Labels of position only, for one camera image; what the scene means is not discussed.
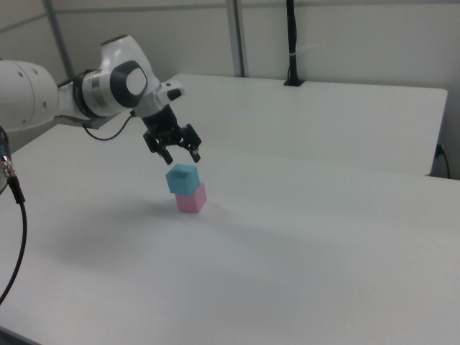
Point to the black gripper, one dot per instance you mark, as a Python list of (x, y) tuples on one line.
[(161, 124)]

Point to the blue cube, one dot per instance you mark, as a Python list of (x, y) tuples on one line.
[(181, 181)]

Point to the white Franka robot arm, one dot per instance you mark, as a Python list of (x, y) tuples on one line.
[(28, 93)]

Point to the pink cube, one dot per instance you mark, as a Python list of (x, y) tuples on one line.
[(194, 203)]

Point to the grey partition post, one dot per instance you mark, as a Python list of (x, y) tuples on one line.
[(57, 36), (238, 36)]

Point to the black camera pole with base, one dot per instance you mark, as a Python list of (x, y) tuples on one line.
[(293, 36)]

